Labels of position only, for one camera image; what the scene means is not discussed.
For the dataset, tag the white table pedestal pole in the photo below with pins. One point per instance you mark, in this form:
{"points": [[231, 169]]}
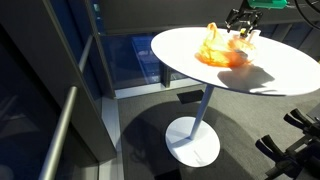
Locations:
{"points": [[201, 111]]}

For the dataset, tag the orange plastic bag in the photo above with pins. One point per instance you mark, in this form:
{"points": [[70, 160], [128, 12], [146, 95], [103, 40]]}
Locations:
{"points": [[220, 53]]}

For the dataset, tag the white round table base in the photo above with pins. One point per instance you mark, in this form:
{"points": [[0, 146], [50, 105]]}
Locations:
{"points": [[196, 150]]}

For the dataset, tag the black floor plate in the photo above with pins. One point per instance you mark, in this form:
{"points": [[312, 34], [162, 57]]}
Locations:
{"points": [[190, 96]]}

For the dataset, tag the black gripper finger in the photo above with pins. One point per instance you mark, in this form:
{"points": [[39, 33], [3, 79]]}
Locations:
{"points": [[231, 19], [252, 25]]}

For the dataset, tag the short grey metal handrail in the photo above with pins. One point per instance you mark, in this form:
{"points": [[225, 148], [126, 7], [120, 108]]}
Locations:
{"points": [[85, 53]]}

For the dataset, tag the long grey metal handrail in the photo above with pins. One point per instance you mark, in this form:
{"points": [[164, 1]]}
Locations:
{"points": [[60, 133]]}

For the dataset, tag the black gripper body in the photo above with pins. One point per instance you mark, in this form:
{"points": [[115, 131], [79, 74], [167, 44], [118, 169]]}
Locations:
{"points": [[249, 15]]}

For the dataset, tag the white bottle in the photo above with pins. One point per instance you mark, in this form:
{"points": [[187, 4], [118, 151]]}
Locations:
{"points": [[256, 33]]}

